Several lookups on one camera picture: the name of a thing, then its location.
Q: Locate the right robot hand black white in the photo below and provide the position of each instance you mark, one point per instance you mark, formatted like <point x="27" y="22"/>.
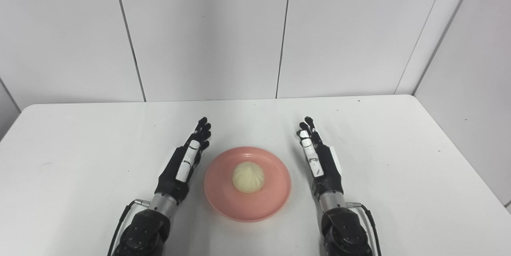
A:
<point x="321" y="164"/>

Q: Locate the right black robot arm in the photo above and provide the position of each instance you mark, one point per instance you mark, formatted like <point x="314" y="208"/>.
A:
<point x="343" y="228"/>

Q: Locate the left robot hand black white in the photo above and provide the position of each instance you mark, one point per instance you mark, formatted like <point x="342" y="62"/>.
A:
<point x="183" y="166"/>

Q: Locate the white steamed bun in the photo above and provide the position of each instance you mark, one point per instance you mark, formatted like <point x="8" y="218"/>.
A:
<point x="248" y="177"/>

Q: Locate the pink round plate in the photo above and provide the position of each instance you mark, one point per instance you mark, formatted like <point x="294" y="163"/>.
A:
<point x="247" y="200"/>

